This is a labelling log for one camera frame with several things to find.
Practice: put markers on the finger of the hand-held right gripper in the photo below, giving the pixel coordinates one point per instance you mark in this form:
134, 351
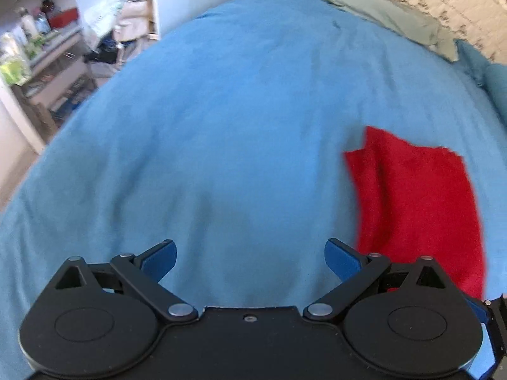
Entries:
497, 316

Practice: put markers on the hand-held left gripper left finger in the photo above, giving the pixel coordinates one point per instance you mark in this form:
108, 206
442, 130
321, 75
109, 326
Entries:
160, 260

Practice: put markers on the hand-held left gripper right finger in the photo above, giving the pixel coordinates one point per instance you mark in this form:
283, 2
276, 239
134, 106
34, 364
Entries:
340, 260

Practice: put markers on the folded blue duvet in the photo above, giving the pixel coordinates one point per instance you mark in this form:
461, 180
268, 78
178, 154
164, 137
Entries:
497, 87

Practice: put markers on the white bottle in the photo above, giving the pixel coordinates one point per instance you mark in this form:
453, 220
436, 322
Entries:
28, 24

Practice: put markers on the white shelf unit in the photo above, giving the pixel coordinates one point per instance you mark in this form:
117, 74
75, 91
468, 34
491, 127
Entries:
55, 42

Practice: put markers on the white plastic bag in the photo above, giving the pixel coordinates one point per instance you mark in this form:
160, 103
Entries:
101, 12

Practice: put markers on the cream quilted headboard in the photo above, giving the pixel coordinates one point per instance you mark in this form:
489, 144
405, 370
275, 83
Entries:
455, 4

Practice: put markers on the red box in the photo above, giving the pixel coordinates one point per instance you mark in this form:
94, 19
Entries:
63, 18

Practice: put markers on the beige bag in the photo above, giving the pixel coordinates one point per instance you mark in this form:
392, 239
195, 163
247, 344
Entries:
136, 12

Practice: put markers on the red knit sweater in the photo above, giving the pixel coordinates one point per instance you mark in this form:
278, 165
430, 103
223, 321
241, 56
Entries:
416, 206

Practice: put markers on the green pillow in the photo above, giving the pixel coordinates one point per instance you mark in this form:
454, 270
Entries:
388, 12

